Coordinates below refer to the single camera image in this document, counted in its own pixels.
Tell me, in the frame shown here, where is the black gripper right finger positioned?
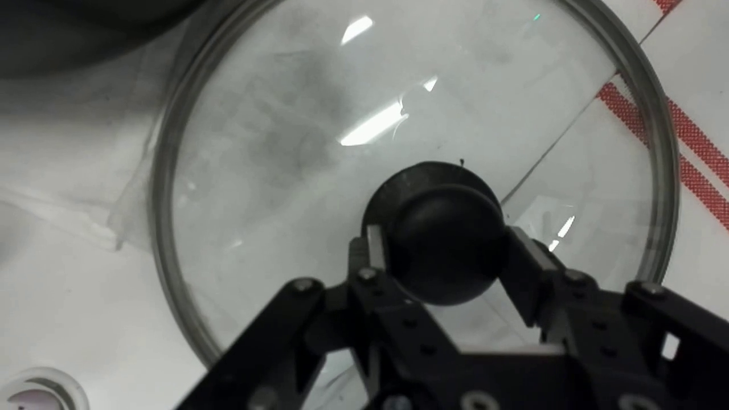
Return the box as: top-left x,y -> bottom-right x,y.
500,228 -> 729,410

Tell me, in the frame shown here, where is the glass lid with black knob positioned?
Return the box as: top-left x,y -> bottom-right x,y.
151,0 -> 679,363

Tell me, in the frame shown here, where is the red striped white towel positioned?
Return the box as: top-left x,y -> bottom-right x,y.
507,0 -> 729,317

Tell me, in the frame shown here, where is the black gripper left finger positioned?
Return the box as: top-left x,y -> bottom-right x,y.
176,236 -> 426,410

